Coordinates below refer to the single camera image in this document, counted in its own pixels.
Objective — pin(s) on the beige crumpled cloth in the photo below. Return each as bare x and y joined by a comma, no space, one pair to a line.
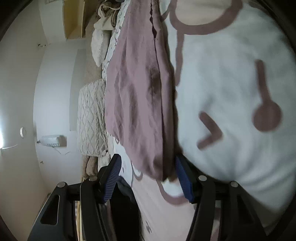
107,16

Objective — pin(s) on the white floral bedsheet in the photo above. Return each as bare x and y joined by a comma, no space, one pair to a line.
113,44

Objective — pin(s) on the cream quilted pillow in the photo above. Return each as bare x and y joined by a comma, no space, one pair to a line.
91,115

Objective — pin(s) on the white fluffy pillow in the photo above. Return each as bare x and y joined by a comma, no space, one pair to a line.
99,46

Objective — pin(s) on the white air conditioner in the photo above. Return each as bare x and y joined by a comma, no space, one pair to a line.
53,141

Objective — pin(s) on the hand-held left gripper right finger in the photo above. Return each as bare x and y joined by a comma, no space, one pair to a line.
183,182

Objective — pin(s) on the beige plush toy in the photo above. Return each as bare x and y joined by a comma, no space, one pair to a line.
90,165

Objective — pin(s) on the white blanket with mauve print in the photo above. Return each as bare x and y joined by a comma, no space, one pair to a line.
219,81

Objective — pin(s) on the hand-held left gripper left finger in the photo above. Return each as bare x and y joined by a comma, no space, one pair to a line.
112,178

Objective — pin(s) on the mauve pink garment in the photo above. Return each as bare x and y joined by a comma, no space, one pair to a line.
136,92

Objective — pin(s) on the round white wall fixture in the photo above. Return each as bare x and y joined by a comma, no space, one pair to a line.
22,131

